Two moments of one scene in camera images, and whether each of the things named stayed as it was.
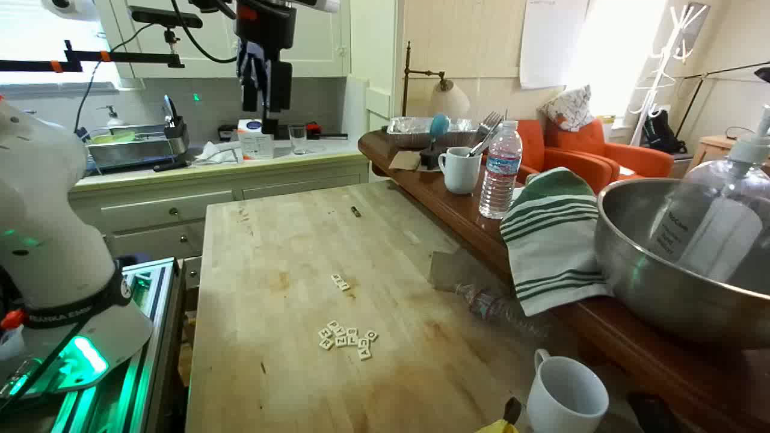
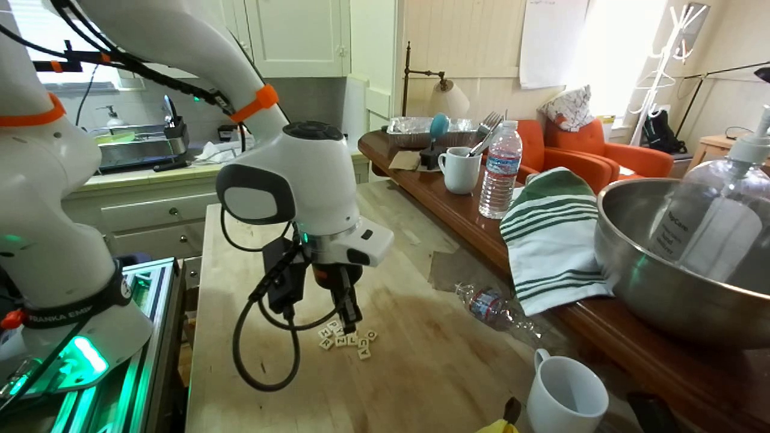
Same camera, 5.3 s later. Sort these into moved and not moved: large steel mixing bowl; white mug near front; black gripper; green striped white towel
Moved: black gripper
Not moved: white mug near front; green striped white towel; large steel mixing bowl
